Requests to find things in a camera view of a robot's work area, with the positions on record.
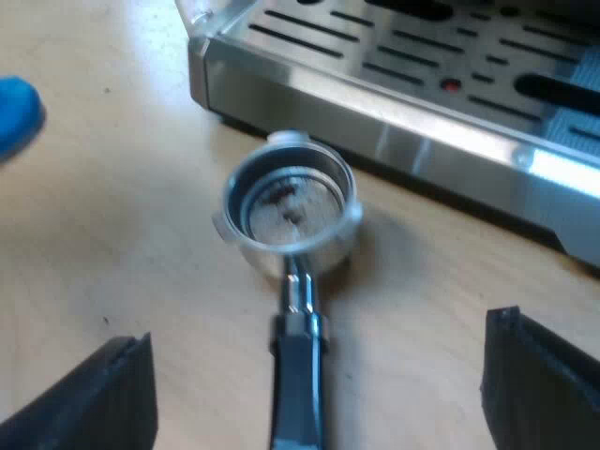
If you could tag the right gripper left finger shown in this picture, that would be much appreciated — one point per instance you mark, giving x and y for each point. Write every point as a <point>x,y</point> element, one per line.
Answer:
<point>94,403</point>

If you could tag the bright blue tamper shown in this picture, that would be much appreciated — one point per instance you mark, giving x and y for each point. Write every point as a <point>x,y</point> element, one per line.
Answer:
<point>16,115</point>

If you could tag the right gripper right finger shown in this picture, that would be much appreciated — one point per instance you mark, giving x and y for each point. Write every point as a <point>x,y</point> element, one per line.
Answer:
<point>539,389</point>

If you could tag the steel espresso machine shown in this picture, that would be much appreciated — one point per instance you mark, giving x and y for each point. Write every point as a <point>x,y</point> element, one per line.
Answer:
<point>398,79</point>

